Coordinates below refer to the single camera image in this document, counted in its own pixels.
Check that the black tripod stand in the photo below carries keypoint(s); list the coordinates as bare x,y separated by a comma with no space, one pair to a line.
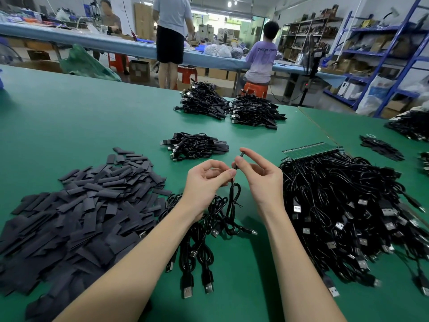
312,60

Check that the person's right forearm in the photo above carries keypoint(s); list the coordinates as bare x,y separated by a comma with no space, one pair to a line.
301,278

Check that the green plastic bag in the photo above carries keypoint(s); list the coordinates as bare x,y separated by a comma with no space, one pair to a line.
90,65

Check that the person's right hand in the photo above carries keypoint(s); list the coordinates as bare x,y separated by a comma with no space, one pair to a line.
265,187

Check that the white plastic bag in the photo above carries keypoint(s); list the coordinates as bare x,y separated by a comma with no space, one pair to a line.
372,100

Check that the person's left forearm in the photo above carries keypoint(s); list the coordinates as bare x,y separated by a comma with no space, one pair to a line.
127,278

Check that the open cardboard box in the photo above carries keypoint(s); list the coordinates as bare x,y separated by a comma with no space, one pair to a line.
40,65

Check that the blue metal shelving rack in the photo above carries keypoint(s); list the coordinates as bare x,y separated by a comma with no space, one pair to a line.
375,28

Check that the small upright cardboard box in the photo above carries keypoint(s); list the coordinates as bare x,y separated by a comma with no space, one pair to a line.
139,70

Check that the orange plastic stool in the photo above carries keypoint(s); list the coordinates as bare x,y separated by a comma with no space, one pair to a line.
255,89

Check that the long blue work table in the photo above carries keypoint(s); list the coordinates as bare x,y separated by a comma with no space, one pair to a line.
80,35

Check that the pile of black sleeve strips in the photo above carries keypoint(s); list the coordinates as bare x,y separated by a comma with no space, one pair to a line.
74,224

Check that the person's left hand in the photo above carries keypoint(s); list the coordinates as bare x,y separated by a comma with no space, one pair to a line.
206,184

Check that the dark storage shelf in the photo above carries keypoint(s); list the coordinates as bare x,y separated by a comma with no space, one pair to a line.
301,30

